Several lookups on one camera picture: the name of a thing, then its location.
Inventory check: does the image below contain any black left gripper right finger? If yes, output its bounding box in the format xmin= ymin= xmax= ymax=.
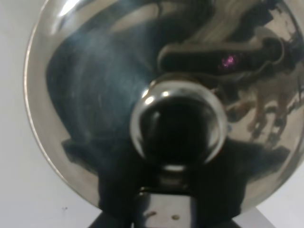
xmin=197 ymin=204 xmax=278 ymax=228

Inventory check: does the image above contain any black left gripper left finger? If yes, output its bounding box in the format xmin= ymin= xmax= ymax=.
xmin=90 ymin=211 xmax=133 ymax=228

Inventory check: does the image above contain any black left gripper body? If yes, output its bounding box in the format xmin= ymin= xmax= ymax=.
xmin=133 ymin=190 xmax=197 ymax=228

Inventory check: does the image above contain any stainless steel teapot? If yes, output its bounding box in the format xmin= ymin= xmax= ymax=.
xmin=24 ymin=0 xmax=304 ymax=217

